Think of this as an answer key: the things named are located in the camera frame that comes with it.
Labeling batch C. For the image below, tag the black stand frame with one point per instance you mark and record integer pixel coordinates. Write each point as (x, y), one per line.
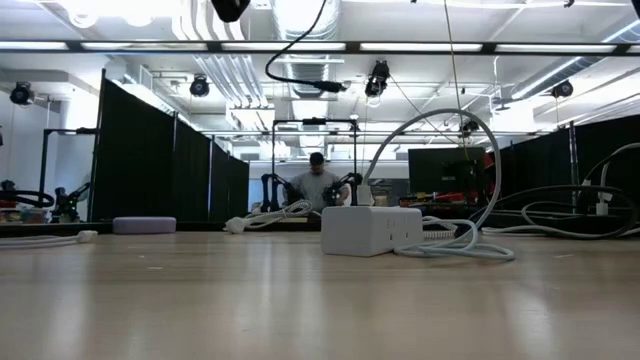
(42, 175)

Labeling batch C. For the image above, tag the black table frame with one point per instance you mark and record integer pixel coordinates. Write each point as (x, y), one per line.
(50, 230)

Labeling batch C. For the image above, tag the beige cup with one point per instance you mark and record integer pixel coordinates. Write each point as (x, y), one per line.
(381, 201)

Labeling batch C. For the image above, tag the black monitor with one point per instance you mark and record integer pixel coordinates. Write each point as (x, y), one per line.
(445, 170)

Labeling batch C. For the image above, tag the black ceiling spotlight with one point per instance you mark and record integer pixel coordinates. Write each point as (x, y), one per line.
(199, 86)
(377, 80)
(470, 126)
(562, 89)
(21, 93)

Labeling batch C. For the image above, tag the black overhead light bar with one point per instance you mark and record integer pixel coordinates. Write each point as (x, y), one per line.
(352, 48)

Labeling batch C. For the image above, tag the black power strip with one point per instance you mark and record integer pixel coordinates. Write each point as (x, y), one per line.
(565, 220)

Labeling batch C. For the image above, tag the black partition curtain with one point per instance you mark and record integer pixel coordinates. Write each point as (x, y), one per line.
(550, 165)
(150, 165)

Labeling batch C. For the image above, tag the black gantry frame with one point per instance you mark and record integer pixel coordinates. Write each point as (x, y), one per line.
(315, 121)

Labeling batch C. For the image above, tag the black background robot arm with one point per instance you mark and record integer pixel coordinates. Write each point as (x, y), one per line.
(342, 187)
(272, 192)
(65, 202)

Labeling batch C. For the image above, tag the person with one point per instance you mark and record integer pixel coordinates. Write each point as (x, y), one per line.
(316, 182)

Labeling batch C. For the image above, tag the colourful object pile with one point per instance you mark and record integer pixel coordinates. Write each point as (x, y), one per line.
(25, 216)

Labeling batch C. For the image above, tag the white power strip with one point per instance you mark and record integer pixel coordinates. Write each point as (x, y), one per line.
(370, 230)

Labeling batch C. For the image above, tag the purple round power hub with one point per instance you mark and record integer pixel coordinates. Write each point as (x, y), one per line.
(144, 226)

